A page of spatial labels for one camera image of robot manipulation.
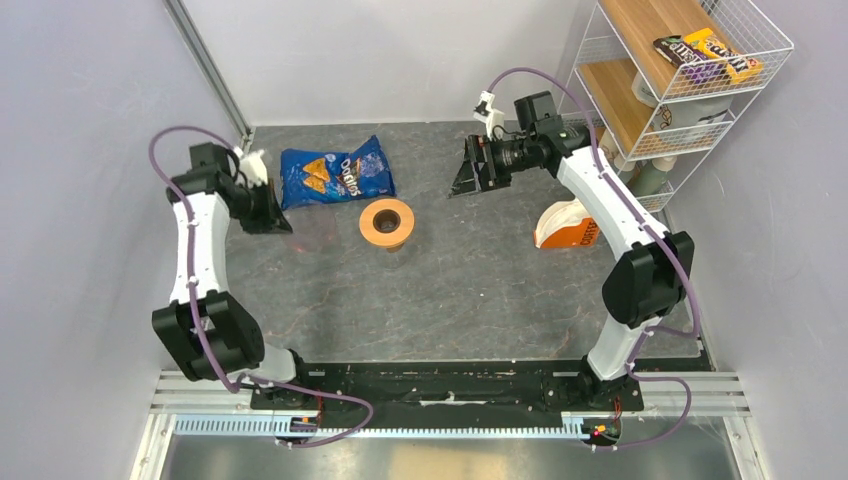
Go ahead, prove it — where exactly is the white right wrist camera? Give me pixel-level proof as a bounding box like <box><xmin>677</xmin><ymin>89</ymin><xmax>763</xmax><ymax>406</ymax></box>
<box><xmin>473</xmin><ymin>91</ymin><xmax>504</xmax><ymax>140</ymax></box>

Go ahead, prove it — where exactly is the yellow M&M candy bag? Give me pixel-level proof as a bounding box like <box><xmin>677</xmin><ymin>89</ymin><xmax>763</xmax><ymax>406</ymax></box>
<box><xmin>683</xmin><ymin>28</ymin><xmax>764</xmax><ymax>85</ymax></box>

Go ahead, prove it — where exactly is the blue Doritos chip bag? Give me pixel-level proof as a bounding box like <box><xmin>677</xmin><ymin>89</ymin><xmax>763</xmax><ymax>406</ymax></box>
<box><xmin>280</xmin><ymin>135</ymin><xmax>396</xmax><ymax>210</ymax></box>

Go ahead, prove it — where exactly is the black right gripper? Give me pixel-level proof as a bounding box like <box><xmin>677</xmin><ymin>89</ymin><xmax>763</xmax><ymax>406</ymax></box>
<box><xmin>447</xmin><ymin>133</ymin><xmax>536</xmax><ymax>198</ymax></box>

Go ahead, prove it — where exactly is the white coffee bag on shelf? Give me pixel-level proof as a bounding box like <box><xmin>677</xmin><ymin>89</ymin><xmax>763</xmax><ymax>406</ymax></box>
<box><xmin>631</xmin><ymin>72</ymin><xmax>733</xmax><ymax>131</ymax></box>

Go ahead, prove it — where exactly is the white wire shelf rack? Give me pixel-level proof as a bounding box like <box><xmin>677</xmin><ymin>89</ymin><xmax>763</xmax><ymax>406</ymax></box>
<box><xmin>567</xmin><ymin>1</ymin><xmax>795</xmax><ymax>212</ymax></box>

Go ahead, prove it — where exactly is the beige paper cup stack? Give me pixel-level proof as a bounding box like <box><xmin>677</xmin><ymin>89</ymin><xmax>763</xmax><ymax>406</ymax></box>
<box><xmin>596</xmin><ymin>128</ymin><xmax>637</xmax><ymax>185</ymax></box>

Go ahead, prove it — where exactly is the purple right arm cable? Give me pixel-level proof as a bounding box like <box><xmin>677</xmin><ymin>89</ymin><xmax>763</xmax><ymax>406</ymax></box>
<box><xmin>486</xmin><ymin>66</ymin><xmax>702</xmax><ymax>452</ymax></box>

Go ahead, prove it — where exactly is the orange coffee filter box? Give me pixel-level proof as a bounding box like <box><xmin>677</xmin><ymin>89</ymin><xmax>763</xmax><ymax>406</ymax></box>
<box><xmin>533</xmin><ymin>200</ymin><xmax>601</xmax><ymax>249</ymax></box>

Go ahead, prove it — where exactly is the brown M&M candy bag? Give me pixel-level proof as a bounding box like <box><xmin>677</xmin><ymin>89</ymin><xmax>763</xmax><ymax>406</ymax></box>
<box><xmin>653</xmin><ymin>35</ymin><xmax>723</xmax><ymax>85</ymax></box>

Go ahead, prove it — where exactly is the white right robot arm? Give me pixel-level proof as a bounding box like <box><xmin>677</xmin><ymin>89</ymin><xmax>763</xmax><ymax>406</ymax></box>
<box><xmin>449</xmin><ymin>91</ymin><xmax>694</xmax><ymax>409</ymax></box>

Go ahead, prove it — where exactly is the aluminium frame rail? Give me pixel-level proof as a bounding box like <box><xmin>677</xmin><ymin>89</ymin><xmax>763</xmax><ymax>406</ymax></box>
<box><xmin>162</xmin><ymin>0</ymin><xmax>255</xmax><ymax>150</ymax></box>

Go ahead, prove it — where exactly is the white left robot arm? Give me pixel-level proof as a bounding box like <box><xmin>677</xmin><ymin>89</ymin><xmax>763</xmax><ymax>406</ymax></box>
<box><xmin>152</xmin><ymin>142</ymin><xmax>314</xmax><ymax>409</ymax></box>

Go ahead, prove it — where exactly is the green paper cup stack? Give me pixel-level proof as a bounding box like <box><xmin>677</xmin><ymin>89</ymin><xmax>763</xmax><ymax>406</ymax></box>
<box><xmin>630</xmin><ymin>156</ymin><xmax>677</xmax><ymax>198</ymax></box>

